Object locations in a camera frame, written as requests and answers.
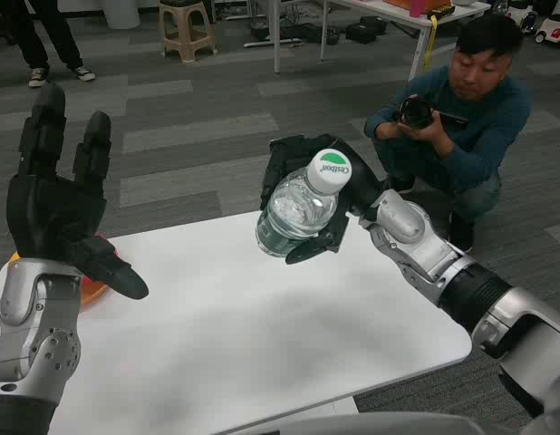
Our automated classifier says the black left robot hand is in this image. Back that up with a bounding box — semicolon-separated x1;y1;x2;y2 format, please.
6;83;150;301

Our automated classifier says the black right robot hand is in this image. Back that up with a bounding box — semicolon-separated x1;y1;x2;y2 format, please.
260;133;386;266

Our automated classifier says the clear water bottle white cap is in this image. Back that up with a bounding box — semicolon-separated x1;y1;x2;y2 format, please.
255;148;353;259

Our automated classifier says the red round object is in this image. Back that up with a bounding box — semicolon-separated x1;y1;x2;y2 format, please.
92;232;123;264

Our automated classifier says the orange plate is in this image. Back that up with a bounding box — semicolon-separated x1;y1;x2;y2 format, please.
7;251;110;314

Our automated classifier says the person in teal sweater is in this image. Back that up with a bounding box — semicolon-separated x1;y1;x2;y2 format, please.
363;12;534;254

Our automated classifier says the black bag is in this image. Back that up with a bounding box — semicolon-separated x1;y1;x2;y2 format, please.
344;15;386;45

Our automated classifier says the white metal-legged table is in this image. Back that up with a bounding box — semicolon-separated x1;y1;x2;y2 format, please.
319;0;492;81

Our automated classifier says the person in black trousers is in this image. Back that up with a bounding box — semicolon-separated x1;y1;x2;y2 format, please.
0;0;97;89

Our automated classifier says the white plant pot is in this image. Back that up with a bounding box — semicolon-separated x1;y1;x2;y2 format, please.
102;0;141;31

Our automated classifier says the beige plastic stool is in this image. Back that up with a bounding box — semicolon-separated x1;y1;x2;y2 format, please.
159;0;218;64

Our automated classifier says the white toy car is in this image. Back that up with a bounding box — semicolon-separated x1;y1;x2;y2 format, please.
533;13;560;53
506;7;540;37

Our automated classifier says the black handheld camera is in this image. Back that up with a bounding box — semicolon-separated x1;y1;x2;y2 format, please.
394;95;469;131

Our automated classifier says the yellow strap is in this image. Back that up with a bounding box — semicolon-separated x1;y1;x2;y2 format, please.
422;13;440;73

